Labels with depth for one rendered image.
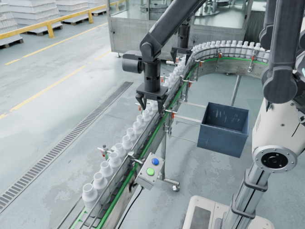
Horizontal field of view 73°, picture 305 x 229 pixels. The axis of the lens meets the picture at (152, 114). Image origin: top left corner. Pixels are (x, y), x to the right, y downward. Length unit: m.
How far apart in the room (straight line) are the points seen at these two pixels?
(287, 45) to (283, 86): 0.10
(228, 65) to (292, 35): 1.97
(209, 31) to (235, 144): 3.02
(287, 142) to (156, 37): 0.63
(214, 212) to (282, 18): 1.54
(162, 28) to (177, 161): 1.99
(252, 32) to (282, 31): 5.58
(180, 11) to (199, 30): 3.68
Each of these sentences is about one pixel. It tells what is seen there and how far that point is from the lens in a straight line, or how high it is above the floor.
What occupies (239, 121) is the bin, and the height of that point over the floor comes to 0.83.
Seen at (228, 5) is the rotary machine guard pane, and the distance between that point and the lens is 4.17.
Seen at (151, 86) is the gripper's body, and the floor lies 1.51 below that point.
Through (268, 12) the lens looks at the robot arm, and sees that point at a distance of 1.05.
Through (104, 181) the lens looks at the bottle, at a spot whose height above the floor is 1.13.
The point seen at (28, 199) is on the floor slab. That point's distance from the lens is 2.48.
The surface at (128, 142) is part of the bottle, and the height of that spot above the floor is 1.15.
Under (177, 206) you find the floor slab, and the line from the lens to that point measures 2.14.
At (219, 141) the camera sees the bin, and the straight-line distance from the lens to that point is 1.53.
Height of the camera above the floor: 1.85
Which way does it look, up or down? 36 degrees down
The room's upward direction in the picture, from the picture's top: straight up
